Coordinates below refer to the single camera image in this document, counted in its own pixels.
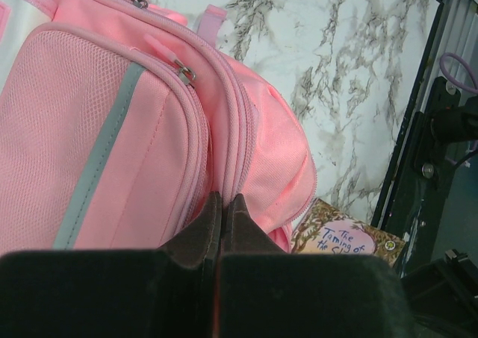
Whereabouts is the pink school backpack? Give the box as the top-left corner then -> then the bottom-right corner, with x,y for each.
1,0 -> 316,254

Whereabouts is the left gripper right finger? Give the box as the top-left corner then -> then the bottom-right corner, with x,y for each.
217,195 -> 415,337

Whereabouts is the pink illustrated storybook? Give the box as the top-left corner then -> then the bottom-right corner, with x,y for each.
291,198 -> 405,266

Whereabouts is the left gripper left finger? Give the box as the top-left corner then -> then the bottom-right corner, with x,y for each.
1,193 -> 223,337

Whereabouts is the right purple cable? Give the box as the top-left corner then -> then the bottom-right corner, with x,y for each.
439,52 -> 478,167

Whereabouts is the black mounting base rail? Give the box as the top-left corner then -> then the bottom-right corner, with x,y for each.
372,0 -> 477,275

